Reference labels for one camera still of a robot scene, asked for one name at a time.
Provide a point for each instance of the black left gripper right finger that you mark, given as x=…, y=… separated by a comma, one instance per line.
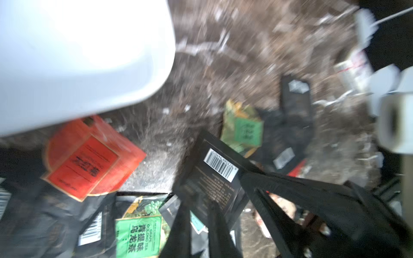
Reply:
x=220, y=240

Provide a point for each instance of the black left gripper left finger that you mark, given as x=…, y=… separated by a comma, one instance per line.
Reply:
x=178, y=244

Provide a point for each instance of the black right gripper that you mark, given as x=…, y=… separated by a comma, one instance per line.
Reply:
x=346, y=221

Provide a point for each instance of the black tea bag with barcode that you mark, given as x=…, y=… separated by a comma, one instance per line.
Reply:
x=212, y=172

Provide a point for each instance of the green grape oolong tea bag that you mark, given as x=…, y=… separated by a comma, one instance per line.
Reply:
x=141, y=231

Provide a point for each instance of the green yellow tea bag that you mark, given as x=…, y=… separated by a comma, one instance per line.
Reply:
x=242, y=128

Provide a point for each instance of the red tea bag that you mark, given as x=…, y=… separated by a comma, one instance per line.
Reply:
x=87, y=157

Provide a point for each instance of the black tea bag barcode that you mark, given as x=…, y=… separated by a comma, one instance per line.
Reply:
x=296, y=102

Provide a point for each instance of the white plastic storage box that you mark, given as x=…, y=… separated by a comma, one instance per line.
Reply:
x=62, y=60

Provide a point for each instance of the white red card pack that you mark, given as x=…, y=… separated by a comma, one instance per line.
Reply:
x=353, y=69

